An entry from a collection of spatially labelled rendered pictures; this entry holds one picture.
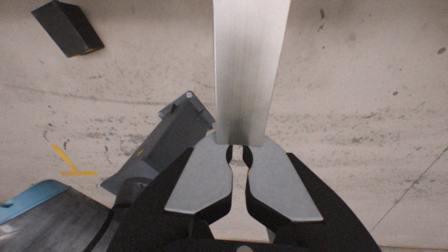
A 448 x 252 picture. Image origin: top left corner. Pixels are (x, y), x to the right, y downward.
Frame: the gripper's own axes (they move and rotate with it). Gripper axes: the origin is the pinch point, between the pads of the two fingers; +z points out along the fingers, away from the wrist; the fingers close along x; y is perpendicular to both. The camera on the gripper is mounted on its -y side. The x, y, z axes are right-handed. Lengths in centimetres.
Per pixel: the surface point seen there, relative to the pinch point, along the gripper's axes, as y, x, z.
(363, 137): 56, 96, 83
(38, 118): 52, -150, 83
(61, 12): -14, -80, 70
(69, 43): -2, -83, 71
